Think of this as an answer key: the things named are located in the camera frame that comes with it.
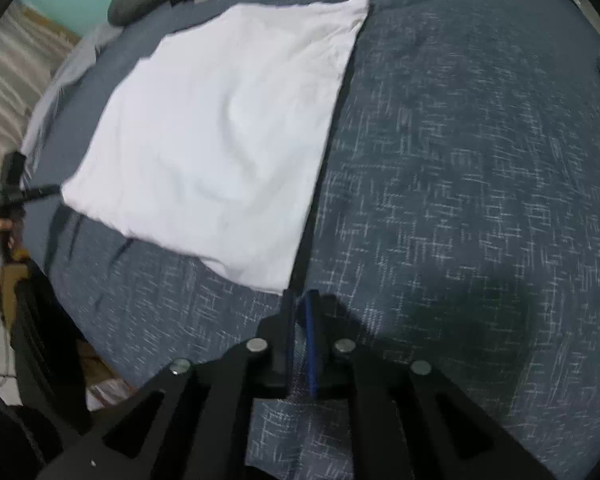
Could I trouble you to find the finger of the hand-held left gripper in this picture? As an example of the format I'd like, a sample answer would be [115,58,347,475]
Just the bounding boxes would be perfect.
[22,184,62,202]

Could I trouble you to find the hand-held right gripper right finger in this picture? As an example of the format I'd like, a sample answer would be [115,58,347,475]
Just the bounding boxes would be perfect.
[302,290,556,480]

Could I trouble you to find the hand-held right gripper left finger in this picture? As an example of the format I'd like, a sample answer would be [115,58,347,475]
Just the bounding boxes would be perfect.
[37,290,298,480]

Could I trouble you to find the white polo shirt black trim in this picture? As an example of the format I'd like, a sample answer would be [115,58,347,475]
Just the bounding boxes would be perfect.
[60,0,371,296]

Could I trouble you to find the beige striped curtain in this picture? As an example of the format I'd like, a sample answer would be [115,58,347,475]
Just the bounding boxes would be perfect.
[0,4,81,176]

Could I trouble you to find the light grey quilt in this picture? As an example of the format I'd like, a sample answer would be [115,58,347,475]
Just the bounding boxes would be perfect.
[19,22,126,183]

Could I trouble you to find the person's dark trousers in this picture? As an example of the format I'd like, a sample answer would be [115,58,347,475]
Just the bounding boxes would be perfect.
[0,260,93,480]

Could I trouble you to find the bed with blue sheet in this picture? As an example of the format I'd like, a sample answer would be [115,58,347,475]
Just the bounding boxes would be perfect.
[22,0,600,480]

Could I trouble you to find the wooden window frame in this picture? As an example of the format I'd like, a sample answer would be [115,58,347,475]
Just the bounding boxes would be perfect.
[20,2,82,45]

